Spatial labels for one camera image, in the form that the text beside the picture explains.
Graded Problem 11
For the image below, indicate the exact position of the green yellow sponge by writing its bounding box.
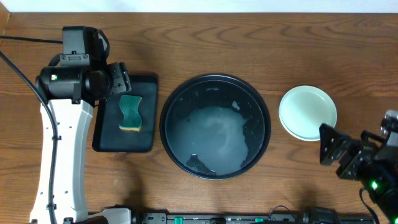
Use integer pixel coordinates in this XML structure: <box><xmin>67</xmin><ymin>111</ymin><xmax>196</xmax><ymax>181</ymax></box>
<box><xmin>119</xmin><ymin>95</ymin><xmax>142</xmax><ymax>131</ymax></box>

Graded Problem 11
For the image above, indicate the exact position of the light green back plate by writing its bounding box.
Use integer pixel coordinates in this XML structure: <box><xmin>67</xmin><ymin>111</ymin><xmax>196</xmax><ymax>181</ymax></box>
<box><xmin>279</xmin><ymin>85</ymin><xmax>338</xmax><ymax>141</ymax></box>

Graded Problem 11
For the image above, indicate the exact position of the light green plate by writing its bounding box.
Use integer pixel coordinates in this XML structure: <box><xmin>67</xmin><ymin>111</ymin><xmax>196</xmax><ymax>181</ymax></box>
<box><xmin>279</xmin><ymin>85</ymin><xmax>338</xmax><ymax>141</ymax></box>
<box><xmin>279</xmin><ymin>116</ymin><xmax>312</xmax><ymax>141</ymax></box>

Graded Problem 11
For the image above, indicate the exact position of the light green front plate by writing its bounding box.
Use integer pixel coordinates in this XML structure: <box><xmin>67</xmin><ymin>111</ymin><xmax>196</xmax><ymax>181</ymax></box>
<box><xmin>279</xmin><ymin>116</ymin><xmax>312</xmax><ymax>141</ymax></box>

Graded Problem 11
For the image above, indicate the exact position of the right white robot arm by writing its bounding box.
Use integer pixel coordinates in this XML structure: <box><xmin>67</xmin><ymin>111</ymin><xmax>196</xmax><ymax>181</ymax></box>
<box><xmin>319</xmin><ymin>123</ymin><xmax>397</xmax><ymax>223</ymax></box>

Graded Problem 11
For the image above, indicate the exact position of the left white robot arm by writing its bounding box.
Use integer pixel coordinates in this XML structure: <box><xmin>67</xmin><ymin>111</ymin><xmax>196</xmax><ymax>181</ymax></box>
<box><xmin>29</xmin><ymin>63</ymin><xmax>133</xmax><ymax>224</ymax></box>

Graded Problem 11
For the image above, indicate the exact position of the black rectangular tray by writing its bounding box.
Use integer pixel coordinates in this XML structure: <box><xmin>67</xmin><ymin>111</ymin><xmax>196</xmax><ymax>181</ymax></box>
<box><xmin>92</xmin><ymin>72</ymin><xmax>159</xmax><ymax>152</ymax></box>

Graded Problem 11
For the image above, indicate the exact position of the black round tray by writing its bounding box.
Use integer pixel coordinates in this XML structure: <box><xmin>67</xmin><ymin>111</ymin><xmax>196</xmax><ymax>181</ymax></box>
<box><xmin>159</xmin><ymin>73</ymin><xmax>271</xmax><ymax>180</ymax></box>

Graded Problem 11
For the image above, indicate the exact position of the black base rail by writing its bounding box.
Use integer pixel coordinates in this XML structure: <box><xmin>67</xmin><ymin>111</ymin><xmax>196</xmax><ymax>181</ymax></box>
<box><xmin>131</xmin><ymin>205</ymin><xmax>376</xmax><ymax>224</ymax></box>

